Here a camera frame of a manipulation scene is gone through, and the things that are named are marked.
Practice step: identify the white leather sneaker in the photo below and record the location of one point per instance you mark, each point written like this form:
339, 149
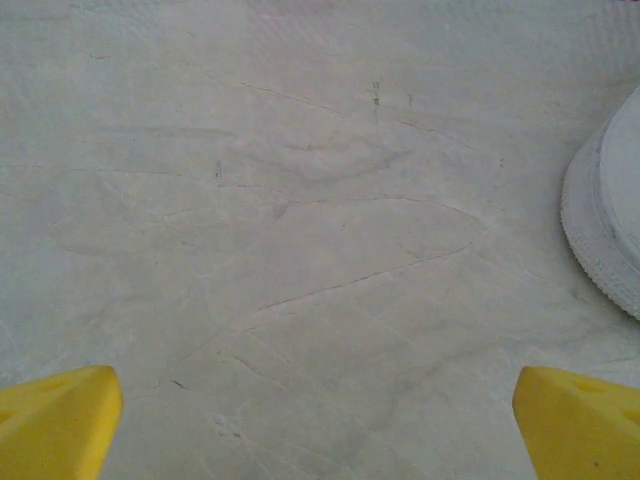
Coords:
615, 200

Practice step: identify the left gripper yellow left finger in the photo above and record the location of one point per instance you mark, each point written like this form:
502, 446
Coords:
55, 425

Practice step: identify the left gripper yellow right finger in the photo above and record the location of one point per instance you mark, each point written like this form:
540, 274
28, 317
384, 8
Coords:
585, 430

